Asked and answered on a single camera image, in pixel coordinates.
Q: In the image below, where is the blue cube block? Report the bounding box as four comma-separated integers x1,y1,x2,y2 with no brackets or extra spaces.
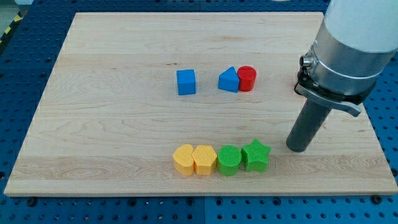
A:
177,69,196,95

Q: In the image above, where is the blue triangular block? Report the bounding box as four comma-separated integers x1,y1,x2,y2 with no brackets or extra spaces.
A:
218,67,239,93

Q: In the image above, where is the yellow half-round block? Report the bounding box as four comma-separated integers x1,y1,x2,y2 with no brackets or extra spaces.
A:
172,144,194,176

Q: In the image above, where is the yellow hexagon block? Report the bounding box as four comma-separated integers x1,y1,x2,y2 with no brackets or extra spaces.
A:
192,145,217,175

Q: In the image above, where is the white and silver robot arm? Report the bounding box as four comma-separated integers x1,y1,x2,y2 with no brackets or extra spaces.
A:
295,0,397,116

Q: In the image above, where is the green cylinder block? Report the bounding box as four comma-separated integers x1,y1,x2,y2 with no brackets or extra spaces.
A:
217,145,242,176

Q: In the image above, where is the green star block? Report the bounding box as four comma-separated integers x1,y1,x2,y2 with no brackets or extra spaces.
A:
241,138,271,172

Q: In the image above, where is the light wooden board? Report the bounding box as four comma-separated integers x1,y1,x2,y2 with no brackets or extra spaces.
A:
4,12,397,197

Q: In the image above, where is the red cylinder block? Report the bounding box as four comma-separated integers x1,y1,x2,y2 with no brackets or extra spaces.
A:
237,66,257,91

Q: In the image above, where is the dark grey cylindrical pointer tool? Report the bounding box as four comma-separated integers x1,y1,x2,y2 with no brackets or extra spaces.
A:
286,100,331,152

